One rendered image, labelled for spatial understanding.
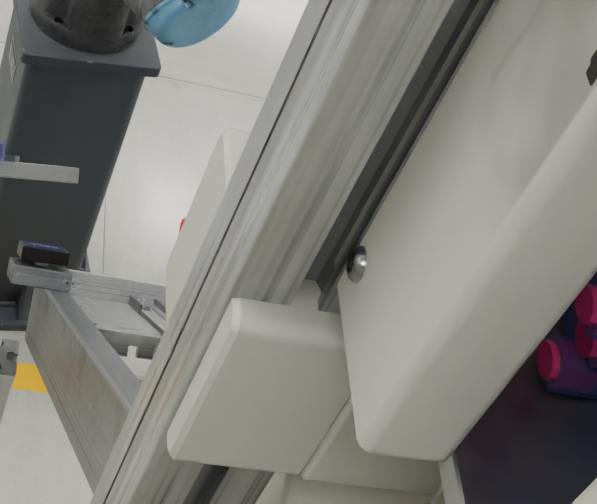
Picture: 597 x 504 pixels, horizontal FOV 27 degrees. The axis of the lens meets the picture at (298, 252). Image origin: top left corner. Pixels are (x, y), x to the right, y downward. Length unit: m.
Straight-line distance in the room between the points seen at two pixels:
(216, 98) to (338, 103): 2.29
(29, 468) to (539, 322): 1.68
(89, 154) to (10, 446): 0.45
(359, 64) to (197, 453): 0.14
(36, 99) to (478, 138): 1.49
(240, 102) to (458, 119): 2.31
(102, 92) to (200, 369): 1.40
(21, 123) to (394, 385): 1.50
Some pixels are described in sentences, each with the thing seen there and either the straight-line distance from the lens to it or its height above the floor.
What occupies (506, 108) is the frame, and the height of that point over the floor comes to 1.48.
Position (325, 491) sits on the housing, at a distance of 0.46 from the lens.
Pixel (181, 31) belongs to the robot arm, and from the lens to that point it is 1.53.
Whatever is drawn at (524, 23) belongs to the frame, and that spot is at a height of 1.49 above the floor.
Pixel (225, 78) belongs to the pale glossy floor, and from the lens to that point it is 2.62.
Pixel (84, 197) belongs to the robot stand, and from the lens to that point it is 1.88.
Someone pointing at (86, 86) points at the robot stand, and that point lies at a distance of 1.72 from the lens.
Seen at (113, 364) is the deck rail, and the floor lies 1.01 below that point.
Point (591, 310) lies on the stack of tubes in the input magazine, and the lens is 0.31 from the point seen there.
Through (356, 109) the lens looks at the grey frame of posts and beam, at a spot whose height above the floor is 1.45.
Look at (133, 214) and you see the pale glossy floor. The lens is 2.27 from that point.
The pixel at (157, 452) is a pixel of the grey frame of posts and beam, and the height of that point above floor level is 1.30.
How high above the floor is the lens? 1.61
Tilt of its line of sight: 44 degrees down
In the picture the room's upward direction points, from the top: 28 degrees clockwise
